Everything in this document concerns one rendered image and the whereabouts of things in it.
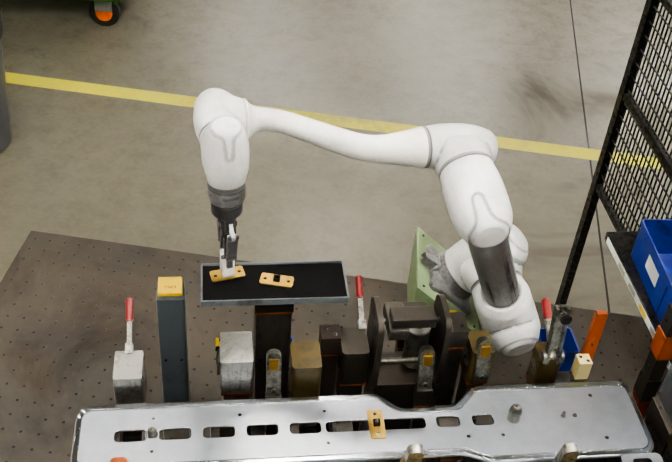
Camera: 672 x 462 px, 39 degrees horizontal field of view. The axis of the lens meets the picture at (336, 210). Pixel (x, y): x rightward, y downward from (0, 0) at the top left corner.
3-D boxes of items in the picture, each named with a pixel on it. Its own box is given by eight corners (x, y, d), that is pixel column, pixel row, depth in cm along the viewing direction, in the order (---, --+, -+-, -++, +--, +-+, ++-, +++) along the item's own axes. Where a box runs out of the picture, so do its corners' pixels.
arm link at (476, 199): (526, 288, 282) (551, 354, 270) (473, 305, 284) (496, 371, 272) (494, 139, 219) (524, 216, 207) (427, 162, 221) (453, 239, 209)
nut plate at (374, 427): (386, 438, 226) (387, 435, 225) (370, 439, 226) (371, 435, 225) (381, 410, 233) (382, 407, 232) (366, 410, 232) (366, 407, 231)
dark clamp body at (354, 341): (331, 449, 259) (342, 354, 235) (327, 414, 268) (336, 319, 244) (358, 448, 260) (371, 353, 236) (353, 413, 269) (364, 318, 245)
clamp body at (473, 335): (450, 445, 263) (471, 353, 239) (442, 413, 271) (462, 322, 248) (473, 444, 264) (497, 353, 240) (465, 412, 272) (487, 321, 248)
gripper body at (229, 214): (206, 189, 224) (207, 219, 230) (215, 212, 218) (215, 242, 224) (237, 184, 227) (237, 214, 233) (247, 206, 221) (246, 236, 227)
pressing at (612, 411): (67, 486, 212) (67, 481, 211) (77, 405, 229) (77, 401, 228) (658, 455, 229) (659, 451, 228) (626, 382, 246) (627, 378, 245)
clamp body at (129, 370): (122, 471, 250) (111, 379, 227) (125, 434, 259) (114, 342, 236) (151, 469, 251) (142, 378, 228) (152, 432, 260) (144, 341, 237)
